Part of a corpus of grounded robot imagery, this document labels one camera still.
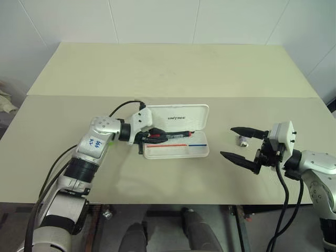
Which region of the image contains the dark metal table frame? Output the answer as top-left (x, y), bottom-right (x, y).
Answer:
top-left (228, 204), bottom-right (253, 252)

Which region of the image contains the dark rounded shape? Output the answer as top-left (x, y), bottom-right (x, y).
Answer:
top-left (181, 207), bottom-right (224, 252)
top-left (119, 222), bottom-right (149, 252)

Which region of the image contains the black marker with red cap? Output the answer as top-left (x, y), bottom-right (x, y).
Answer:
top-left (148, 130), bottom-right (196, 141)

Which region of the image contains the white plastic pencil case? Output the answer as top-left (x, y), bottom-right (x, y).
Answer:
top-left (142, 103), bottom-right (211, 160)

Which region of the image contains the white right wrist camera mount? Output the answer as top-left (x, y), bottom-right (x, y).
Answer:
top-left (268, 120), bottom-right (297, 159)

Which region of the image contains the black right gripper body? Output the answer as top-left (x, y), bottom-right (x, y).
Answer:
top-left (253, 130), bottom-right (284, 175)

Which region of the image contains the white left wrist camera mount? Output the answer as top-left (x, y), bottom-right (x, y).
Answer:
top-left (128, 107), bottom-right (153, 145)

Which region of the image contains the dark object at wall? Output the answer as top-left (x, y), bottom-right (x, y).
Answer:
top-left (326, 97), bottom-right (336, 114)

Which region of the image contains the crumpled beige cloth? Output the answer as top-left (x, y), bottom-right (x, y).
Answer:
top-left (0, 80), bottom-right (19, 114)

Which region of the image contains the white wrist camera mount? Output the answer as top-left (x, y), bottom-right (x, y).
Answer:
top-left (128, 107), bottom-right (153, 145)
top-left (268, 120), bottom-right (297, 159)

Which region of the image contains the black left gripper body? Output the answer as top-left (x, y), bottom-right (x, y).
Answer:
top-left (132, 128), bottom-right (155, 155)

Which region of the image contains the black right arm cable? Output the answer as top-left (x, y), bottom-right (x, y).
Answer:
top-left (265, 151), bottom-right (305, 252)

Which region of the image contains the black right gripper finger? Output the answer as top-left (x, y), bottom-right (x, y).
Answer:
top-left (230, 126), bottom-right (269, 140)
top-left (219, 151), bottom-right (257, 172)

